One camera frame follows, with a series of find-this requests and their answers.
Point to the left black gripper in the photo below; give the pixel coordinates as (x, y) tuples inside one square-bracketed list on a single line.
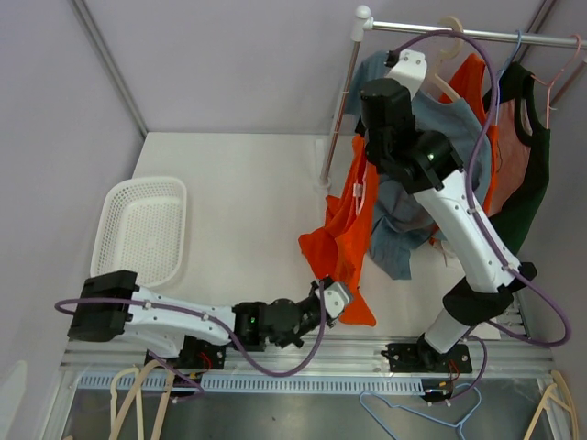
[(330, 322)]

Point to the orange t shirt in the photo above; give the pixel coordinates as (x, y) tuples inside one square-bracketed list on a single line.
[(337, 249), (467, 82)]

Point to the blue grey t shirt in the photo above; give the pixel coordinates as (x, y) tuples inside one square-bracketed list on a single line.
[(400, 224)]

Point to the pink wire hanger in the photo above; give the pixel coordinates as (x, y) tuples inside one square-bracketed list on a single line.
[(358, 191)]

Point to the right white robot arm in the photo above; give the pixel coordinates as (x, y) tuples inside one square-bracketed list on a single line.
[(428, 167)]

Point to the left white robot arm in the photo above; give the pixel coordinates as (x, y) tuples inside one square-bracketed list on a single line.
[(113, 306)]

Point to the wooden hanger bottom right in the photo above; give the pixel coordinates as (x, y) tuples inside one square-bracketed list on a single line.
[(556, 411)]

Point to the green and pink shirt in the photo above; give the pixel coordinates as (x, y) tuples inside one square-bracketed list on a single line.
[(523, 150)]

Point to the white plastic laundry basket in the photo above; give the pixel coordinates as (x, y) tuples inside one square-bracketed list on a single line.
[(142, 229)]

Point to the wooden hangers bottom left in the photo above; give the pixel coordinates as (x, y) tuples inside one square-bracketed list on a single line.
[(134, 397)]

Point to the metal clothes rack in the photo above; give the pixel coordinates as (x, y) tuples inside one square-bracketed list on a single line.
[(363, 22)]

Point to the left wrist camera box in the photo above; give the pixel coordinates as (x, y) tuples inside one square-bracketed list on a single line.
[(337, 297)]

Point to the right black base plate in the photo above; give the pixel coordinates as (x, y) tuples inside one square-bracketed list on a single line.
[(408, 357)]

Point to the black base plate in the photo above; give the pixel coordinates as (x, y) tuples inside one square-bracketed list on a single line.
[(408, 357), (199, 355)]

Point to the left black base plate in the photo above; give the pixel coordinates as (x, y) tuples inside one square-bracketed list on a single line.
[(199, 355)]

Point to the blue wire hanger on floor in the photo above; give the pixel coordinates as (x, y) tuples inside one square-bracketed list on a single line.
[(457, 427)]

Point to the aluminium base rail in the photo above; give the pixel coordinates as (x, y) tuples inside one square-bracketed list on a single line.
[(325, 363)]

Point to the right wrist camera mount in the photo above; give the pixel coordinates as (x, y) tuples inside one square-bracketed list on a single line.
[(407, 67)]

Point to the blue wire hanger on rail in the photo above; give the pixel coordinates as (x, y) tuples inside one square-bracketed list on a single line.
[(502, 70)]

